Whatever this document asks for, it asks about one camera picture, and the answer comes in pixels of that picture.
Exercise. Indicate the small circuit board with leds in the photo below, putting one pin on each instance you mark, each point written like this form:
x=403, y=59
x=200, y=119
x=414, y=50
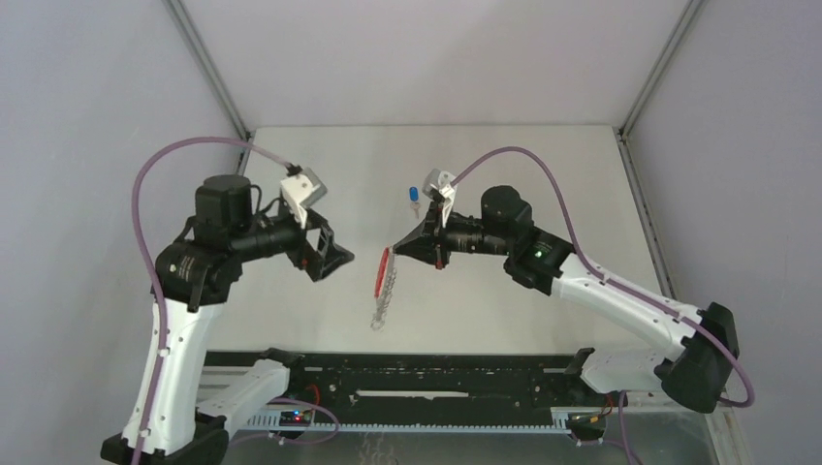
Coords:
x=295, y=418

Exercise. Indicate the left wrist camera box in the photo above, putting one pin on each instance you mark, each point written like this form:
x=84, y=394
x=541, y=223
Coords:
x=300, y=189

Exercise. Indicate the blue tagged key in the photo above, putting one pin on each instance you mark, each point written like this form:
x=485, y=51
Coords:
x=414, y=198

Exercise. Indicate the red tag keyring with chain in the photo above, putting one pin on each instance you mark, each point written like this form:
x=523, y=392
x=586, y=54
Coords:
x=384, y=284

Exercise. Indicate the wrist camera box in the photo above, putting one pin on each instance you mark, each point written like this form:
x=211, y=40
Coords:
x=438, y=186
x=300, y=189

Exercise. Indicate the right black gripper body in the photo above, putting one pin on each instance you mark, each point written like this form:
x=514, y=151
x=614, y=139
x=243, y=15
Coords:
x=439, y=236

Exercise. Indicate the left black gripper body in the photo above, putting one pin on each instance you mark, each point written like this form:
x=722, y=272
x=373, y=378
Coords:
x=305, y=254

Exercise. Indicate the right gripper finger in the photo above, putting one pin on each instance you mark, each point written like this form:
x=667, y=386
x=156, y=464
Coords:
x=423, y=255
x=415, y=241

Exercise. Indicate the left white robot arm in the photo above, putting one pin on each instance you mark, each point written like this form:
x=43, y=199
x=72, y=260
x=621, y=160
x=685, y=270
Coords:
x=191, y=282

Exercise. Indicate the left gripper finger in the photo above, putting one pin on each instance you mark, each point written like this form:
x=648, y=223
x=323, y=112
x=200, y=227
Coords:
x=325, y=266
x=334, y=241

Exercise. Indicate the white cable duct strip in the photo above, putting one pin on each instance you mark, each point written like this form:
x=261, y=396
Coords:
x=561, y=423

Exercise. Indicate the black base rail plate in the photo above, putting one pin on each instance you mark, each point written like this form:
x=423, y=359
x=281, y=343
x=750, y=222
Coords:
x=458, y=389

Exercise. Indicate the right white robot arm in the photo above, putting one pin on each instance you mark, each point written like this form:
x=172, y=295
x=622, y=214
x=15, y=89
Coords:
x=692, y=349

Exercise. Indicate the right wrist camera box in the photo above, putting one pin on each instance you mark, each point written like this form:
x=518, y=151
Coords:
x=438, y=186

